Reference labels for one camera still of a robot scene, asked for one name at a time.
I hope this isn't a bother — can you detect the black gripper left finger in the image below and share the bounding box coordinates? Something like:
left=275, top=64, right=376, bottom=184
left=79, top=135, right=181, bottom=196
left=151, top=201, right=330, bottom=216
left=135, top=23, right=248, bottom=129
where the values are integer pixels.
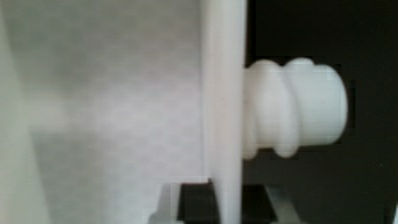
left=177, top=183, right=220, bottom=224

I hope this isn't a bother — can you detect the white cabinet body box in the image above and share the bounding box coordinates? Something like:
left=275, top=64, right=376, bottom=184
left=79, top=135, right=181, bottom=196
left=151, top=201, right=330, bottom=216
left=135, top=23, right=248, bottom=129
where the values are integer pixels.
left=0, top=0, right=348, bottom=224

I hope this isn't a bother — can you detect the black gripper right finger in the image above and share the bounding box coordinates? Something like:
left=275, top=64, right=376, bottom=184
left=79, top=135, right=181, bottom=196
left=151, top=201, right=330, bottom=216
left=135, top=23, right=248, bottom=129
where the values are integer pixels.
left=241, top=185, right=277, bottom=224

